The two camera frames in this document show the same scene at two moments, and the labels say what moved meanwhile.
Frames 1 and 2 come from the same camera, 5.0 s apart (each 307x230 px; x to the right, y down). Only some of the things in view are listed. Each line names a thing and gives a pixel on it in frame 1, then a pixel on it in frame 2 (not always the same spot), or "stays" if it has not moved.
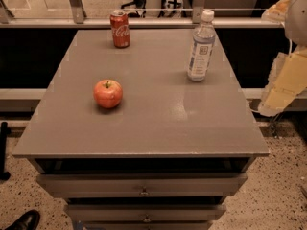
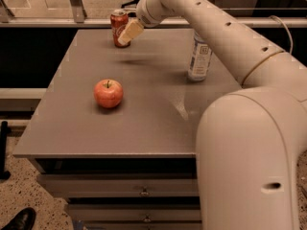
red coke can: x=120 y=29 stays
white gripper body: x=296 y=20 to x=148 y=14
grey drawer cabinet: x=166 y=157 stays
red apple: x=107 y=93 stays
